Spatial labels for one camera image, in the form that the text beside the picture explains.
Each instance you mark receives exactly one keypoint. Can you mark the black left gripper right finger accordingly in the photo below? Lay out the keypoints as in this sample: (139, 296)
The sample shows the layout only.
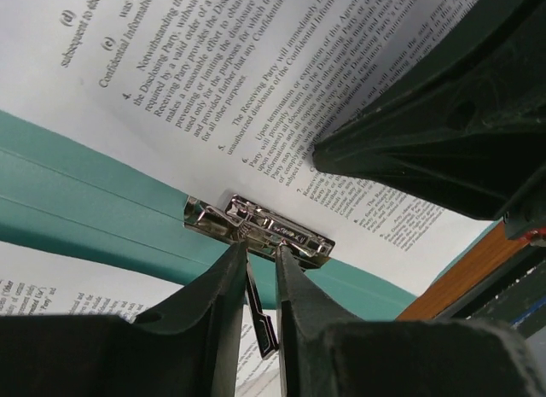
(326, 350)

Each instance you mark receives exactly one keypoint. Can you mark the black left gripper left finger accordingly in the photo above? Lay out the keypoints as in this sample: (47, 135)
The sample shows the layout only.
(187, 345)

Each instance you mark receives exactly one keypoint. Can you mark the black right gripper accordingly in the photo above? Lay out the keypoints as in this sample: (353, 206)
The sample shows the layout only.
(474, 142)

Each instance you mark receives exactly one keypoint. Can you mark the metal folder clip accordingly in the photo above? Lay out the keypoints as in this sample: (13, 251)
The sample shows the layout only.
(275, 238)

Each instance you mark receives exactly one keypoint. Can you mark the printed paper sheet top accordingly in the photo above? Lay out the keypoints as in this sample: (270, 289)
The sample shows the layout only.
(37, 284)

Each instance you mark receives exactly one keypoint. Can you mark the printed paper sheet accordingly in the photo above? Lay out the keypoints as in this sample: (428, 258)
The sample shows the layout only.
(223, 97)
(37, 284)

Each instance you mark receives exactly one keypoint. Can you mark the teal file folder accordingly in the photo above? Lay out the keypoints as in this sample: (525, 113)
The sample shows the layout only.
(59, 196)

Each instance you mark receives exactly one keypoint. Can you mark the printed paper sheet bottom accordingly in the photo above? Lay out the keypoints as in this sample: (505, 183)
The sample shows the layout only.
(223, 97)

